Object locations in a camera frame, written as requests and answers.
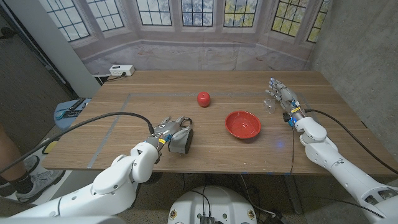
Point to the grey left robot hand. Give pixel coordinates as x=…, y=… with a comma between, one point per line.
x=168, y=129

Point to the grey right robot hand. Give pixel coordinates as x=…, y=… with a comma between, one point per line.
x=287, y=95

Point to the grey combination lock box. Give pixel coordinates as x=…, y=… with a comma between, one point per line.
x=183, y=148

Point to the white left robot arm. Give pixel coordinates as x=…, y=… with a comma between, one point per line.
x=112, y=186

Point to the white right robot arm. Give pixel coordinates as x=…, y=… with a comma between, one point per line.
x=332, y=158

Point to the red ball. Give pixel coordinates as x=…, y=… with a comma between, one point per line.
x=203, y=99

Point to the red bowl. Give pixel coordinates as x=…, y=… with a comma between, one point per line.
x=242, y=124

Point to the small clear plastic cup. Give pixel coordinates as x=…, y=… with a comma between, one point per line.
x=269, y=106

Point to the white power strip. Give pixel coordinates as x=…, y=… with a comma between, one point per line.
x=122, y=70

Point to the printed window backdrop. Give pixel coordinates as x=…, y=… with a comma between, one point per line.
x=199, y=53

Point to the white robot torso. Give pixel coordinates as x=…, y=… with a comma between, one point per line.
x=217, y=202

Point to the black remote control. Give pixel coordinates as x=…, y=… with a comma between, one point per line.
x=77, y=105

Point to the grey table leg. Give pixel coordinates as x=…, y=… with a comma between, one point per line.
x=293, y=193

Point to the blue round stool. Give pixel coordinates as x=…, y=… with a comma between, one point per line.
x=66, y=123

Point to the yellow and black floor object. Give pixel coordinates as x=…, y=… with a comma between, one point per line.
x=49, y=147

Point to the grey sneaker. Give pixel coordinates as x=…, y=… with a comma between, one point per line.
x=40, y=183
x=31, y=163

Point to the white slanted pillar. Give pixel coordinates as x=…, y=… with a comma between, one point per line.
x=56, y=46

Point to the person's bare leg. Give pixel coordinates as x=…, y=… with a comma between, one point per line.
x=7, y=155

